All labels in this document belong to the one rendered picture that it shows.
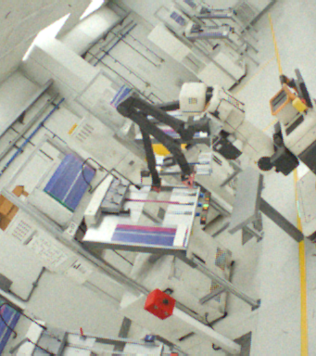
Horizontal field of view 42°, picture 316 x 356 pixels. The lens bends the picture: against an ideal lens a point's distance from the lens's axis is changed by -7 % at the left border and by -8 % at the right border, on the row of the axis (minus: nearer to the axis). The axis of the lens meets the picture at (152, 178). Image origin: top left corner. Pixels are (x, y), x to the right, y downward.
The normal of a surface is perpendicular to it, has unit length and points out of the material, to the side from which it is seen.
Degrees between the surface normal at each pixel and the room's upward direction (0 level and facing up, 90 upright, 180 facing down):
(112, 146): 90
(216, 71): 90
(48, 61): 90
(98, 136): 90
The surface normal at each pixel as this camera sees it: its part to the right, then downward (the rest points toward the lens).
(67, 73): -0.21, 0.57
